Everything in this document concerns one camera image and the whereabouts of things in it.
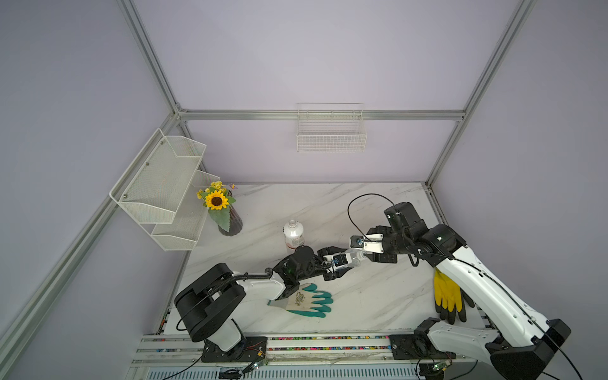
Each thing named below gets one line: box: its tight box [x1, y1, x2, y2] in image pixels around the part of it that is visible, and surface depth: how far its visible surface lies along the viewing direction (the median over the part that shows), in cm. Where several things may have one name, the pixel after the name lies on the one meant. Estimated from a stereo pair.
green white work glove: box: [267, 282, 334, 318], surface depth 83 cm
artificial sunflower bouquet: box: [196, 180, 237, 233], surface depth 82 cm
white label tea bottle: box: [283, 218, 305, 249], surface depth 83 cm
